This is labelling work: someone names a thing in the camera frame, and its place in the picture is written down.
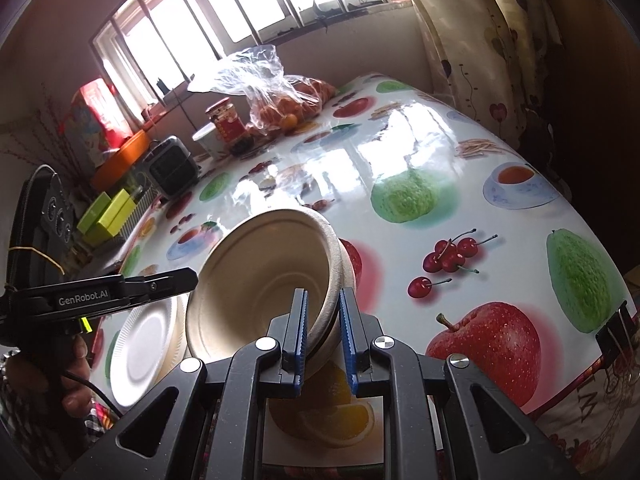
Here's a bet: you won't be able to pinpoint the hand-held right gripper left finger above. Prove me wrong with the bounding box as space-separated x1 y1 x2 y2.
62 288 308 480

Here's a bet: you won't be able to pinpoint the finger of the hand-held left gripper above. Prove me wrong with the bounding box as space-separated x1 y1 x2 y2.
121 267 199 308

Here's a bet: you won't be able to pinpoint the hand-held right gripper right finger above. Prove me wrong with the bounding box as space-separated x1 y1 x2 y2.
340 286 583 480

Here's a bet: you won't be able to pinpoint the white foam plate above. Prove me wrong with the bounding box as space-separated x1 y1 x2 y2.
109 300 179 408
152 292 192 383

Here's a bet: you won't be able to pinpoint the beige paper bowl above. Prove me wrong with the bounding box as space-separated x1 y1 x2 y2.
185 208 346 381
305 237 359 381

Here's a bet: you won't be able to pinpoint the person's left hand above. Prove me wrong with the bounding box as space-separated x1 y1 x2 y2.
5 334 96 420

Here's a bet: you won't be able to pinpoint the yellow-green box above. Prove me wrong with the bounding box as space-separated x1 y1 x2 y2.
96 189 139 242
76 191 115 235

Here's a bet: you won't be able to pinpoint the dark grey desk appliance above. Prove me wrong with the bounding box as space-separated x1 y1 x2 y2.
141 135 202 197

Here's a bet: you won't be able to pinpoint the orange plastic container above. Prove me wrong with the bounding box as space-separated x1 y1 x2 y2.
91 130 154 192

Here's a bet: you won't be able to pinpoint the fruit print tablecloth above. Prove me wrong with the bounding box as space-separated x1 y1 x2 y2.
95 74 640 480

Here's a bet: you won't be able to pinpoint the white paper cup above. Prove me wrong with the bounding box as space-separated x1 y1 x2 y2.
192 124 232 162

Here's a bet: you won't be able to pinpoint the dried branches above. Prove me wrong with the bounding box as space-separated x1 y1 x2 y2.
0 87 87 183

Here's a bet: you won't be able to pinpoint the red label jar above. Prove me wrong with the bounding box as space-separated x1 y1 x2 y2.
206 98 254 157

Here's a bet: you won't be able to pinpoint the plastic bag of oranges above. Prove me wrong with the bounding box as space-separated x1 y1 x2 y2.
187 44 339 137

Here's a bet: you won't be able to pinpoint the black binder clip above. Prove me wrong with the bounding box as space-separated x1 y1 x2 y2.
595 300 640 363

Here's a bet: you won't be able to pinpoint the barred window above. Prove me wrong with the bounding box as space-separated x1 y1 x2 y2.
89 0 417 117

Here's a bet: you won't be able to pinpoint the patterned curtain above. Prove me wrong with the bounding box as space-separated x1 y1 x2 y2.
412 0 568 166

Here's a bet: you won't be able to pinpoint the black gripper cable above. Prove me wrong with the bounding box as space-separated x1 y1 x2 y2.
60 371 123 418

